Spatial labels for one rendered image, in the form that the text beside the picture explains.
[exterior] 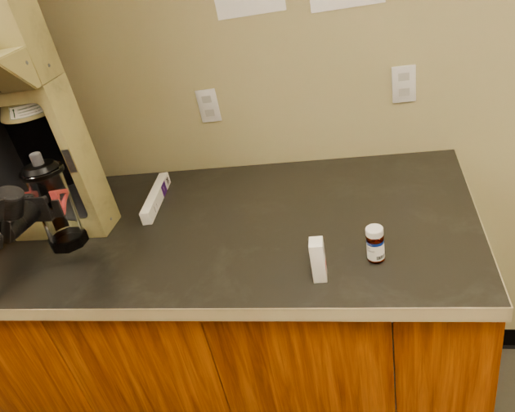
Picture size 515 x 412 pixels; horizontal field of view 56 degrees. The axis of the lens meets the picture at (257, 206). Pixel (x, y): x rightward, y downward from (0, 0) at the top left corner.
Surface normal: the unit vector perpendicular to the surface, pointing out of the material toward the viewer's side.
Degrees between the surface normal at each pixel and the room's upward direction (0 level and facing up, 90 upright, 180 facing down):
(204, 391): 90
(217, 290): 0
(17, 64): 90
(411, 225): 0
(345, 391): 90
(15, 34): 90
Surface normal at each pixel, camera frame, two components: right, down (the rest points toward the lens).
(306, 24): -0.18, 0.55
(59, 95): 0.97, -0.05
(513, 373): -0.18, -0.83
